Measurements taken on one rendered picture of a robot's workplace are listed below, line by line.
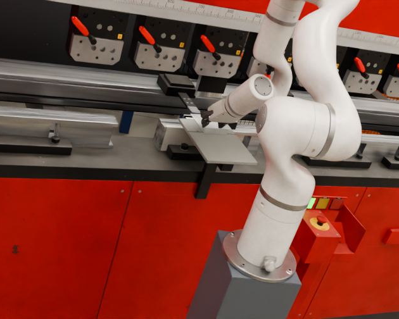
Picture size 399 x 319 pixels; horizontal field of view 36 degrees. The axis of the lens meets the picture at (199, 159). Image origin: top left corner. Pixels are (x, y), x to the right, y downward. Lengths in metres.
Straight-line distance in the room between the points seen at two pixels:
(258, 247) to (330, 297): 1.43
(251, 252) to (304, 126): 0.35
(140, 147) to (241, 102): 0.43
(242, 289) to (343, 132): 0.44
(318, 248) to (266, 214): 0.79
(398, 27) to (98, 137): 1.11
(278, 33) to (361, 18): 0.54
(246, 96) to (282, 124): 0.54
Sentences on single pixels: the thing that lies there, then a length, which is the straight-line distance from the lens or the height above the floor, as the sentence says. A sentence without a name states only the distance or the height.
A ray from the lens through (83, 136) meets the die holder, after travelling 2.00.
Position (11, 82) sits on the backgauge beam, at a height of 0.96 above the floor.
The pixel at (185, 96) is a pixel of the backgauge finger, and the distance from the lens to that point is 2.25.
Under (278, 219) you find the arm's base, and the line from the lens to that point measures 1.42.
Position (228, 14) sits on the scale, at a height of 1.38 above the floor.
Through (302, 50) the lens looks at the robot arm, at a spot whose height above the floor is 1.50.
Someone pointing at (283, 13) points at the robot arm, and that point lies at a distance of 1.72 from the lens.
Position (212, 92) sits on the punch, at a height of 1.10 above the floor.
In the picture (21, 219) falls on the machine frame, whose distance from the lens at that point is 2.00.
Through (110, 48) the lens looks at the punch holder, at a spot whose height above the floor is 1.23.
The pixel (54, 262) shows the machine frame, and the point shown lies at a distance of 2.14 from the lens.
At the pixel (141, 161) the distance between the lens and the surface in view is 2.02.
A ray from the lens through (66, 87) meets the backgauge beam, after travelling 2.20.
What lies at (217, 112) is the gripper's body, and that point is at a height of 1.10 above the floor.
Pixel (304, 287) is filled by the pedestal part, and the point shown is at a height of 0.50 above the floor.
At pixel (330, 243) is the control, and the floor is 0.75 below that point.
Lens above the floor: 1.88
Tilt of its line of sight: 28 degrees down
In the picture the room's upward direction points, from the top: 18 degrees clockwise
